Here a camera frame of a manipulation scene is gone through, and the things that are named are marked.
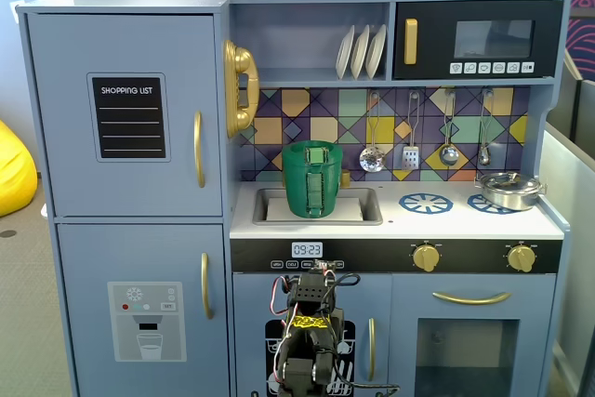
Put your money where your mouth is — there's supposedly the blue fridge door with chalkboard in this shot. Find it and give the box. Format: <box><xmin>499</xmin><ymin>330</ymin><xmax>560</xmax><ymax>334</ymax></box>
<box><xmin>26</xmin><ymin>13</ymin><xmax>224</xmax><ymax>218</ymax></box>

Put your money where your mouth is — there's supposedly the blue dishwasher cabinet door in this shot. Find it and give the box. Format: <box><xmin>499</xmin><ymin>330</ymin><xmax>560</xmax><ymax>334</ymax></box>
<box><xmin>231</xmin><ymin>273</ymin><xmax>393</xmax><ymax>397</ymax></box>

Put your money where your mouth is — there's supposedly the small steel spoon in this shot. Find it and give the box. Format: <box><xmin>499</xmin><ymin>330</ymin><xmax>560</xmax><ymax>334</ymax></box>
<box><xmin>478</xmin><ymin>88</ymin><xmax>495</xmax><ymax>166</ymax></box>

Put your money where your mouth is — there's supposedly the gold microwave handle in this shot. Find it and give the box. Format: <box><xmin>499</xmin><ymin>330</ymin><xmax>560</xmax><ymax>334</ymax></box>
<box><xmin>403</xmin><ymin>18</ymin><xmax>418</xmax><ymax>66</ymax></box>

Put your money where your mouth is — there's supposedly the black control panel strip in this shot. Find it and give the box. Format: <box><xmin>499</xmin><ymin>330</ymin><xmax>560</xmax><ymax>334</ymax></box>
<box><xmin>231</xmin><ymin>238</ymin><xmax>563</xmax><ymax>274</ymax></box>

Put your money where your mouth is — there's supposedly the gold cabinet door handle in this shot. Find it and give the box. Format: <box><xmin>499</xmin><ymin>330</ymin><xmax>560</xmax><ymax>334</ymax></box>
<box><xmin>366</xmin><ymin>317</ymin><xmax>377</xmax><ymax>382</ymax></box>

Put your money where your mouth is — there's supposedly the green plastic container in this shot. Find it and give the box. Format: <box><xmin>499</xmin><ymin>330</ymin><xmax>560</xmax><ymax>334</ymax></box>
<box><xmin>283</xmin><ymin>160</ymin><xmax>343</xmax><ymax>220</ymax></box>

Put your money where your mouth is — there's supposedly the blue fridge door with dispenser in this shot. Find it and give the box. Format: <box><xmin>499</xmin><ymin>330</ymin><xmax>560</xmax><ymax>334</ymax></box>
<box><xmin>56</xmin><ymin>223</ymin><xmax>231</xmax><ymax>397</ymax></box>

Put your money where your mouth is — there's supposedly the steel slotted spatula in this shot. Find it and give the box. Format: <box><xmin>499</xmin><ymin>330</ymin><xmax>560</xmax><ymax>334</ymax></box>
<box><xmin>402</xmin><ymin>91</ymin><xmax>422</xmax><ymax>171</ymax></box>

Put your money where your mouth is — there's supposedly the white partition panel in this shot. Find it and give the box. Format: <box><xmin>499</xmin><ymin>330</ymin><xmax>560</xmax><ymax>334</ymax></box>
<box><xmin>534</xmin><ymin>120</ymin><xmax>595</xmax><ymax>397</ymax></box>

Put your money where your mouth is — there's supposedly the black shopping list chalkboard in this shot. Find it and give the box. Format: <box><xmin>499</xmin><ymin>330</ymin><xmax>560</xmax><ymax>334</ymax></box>
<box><xmin>86</xmin><ymin>73</ymin><xmax>172</xmax><ymax>164</ymax></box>

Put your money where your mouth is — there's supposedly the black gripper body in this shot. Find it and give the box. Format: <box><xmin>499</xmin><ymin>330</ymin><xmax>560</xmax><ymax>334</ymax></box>
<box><xmin>290</xmin><ymin>271</ymin><xmax>346</xmax><ymax>313</ymax></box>

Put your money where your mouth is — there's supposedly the black cable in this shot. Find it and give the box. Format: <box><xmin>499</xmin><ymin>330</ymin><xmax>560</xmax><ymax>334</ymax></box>
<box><xmin>330</xmin><ymin>272</ymin><xmax>362</xmax><ymax>290</ymax></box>

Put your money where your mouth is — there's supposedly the steel cooking pot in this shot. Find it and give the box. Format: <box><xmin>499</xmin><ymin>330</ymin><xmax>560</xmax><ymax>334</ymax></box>
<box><xmin>473</xmin><ymin>171</ymin><xmax>548</xmax><ymax>212</ymax></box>

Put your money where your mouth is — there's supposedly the gold fridge door handle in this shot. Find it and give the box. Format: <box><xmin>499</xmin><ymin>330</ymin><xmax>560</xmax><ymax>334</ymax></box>
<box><xmin>192</xmin><ymin>111</ymin><xmax>206</xmax><ymax>189</ymax></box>
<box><xmin>200</xmin><ymin>252</ymin><xmax>215</xmax><ymax>321</ymax></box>

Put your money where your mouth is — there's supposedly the blue oven door with window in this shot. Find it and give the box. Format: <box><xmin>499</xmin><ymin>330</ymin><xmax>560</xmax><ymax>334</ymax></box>
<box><xmin>391</xmin><ymin>274</ymin><xmax>558</xmax><ymax>397</ymax></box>

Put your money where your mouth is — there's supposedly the blue toy kitchen unit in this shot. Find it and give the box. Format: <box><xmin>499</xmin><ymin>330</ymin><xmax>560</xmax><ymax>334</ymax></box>
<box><xmin>16</xmin><ymin>0</ymin><xmax>573</xmax><ymax>397</ymax></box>

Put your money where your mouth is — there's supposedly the steel skimmer spoon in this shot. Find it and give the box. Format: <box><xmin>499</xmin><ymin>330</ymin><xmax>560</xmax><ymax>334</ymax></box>
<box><xmin>358</xmin><ymin>92</ymin><xmax>388</xmax><ymax>174</ymax></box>

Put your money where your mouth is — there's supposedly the black toy microwave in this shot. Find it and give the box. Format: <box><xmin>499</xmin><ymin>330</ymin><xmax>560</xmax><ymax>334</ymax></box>
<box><xmin>392</xmin><ymin>0</ymin><xmax>564</xmax><ymax>81</ymax></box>

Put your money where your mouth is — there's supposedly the gold oven door handle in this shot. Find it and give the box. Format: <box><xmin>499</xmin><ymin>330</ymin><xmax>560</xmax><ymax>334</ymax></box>
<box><xmin>431</xmin><ymin>291</ymin><xmax>512</xmax><ymax>306</ymax></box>

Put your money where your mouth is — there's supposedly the yellow bean bag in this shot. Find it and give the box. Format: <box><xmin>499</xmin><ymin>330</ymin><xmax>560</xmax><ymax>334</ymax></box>
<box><xmin>0</xmin><ymin>120</ymin><xmax>38</xmax><ymax>218</ymax></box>

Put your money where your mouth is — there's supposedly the steel ladle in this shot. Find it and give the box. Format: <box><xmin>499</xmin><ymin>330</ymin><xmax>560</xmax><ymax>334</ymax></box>
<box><xmin>439</xmin><ymin>89</ymin><xmax>460</xmax><ymax>166</ymax></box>

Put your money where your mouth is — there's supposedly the white toy plate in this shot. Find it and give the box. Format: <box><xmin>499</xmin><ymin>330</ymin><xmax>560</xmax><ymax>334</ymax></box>
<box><xmin>364</xmin><ymin>23</ymin><xmax>388</xmax><ymax>80</ymax></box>
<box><xmin>350</xmin><ymin>23</ymin><xmax>372</xmax><ymax>81</ymax></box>
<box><xmin>336</xmin><ymin>24</ymin><xmax>357</xmax><ymax>81</ymax></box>

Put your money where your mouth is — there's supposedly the gold toy telephone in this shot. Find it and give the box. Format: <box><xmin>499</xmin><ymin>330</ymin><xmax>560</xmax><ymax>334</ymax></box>
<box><xmin>222</xmin><ymin>39</ymin><xmax>260</xmax><ymax>139</ymax></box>

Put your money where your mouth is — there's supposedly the grey toy sink basin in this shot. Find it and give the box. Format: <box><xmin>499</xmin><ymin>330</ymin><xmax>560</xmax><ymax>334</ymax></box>
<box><xmin>252</xmin><ymin>186</ymin><xmax>385</xmax><ymax>226</ymax></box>

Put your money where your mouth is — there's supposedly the red and white servo cable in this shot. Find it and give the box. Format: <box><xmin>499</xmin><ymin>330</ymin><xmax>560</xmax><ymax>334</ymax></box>
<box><xmin>271</xmin><ymin>275</ymin><xmax>293</xmax><ymax>324</ymax></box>

